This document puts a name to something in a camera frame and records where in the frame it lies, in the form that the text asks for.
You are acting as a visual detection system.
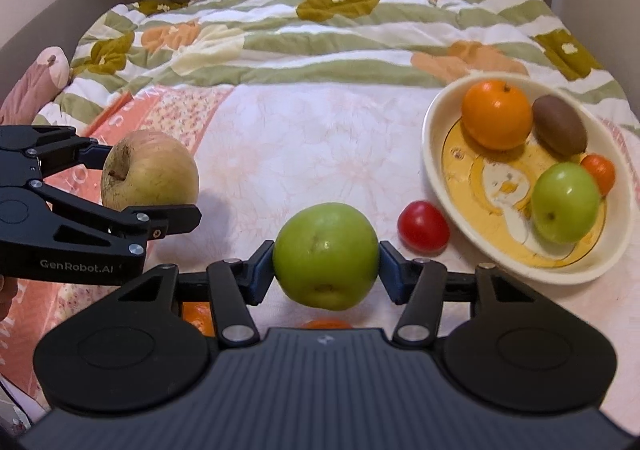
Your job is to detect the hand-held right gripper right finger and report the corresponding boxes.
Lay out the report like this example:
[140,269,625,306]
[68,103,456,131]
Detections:
[378,240,538,346]

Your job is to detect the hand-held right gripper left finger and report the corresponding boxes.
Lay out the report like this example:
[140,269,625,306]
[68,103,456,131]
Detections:
[117,240,277,347]

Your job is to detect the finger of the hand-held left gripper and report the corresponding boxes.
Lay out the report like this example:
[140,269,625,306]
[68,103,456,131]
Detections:
[35,181,202,254]
[0,125,114,177]

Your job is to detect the large yellowish apple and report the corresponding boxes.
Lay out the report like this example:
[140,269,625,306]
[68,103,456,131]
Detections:
[100,130,200,213]

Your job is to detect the green apple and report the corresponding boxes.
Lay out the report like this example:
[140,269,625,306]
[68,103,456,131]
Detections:
[272,203,380,312]
[531,163,602,244]

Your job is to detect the cream cartoon-print bowl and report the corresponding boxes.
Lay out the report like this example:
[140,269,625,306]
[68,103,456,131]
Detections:
[422,74,635,286]

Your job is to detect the large orange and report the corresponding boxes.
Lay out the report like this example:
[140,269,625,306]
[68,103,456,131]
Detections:
[181,301,216,337]
[461,79,532,151]

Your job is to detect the brown kiwi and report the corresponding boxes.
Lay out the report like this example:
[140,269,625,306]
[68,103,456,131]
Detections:
[531,95,588,156]

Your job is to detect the small mandarin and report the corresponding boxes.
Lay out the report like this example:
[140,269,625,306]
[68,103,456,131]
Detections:
[580,153,616,197]
[300,319,353,330]

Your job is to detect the red tomato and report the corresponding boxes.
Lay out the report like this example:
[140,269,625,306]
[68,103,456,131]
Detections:
[397,201,450,252]

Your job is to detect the pink pillow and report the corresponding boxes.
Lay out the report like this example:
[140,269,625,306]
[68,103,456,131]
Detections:
[0,46,70,123]

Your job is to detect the beige bed headboard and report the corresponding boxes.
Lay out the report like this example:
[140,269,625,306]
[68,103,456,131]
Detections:
[0,0,123,96]

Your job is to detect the pink floral towel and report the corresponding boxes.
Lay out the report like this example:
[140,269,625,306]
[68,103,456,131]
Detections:
[0,80,640,438]

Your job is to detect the green striped floral quilt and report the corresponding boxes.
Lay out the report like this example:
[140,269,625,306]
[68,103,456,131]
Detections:
[32,0,640,141]

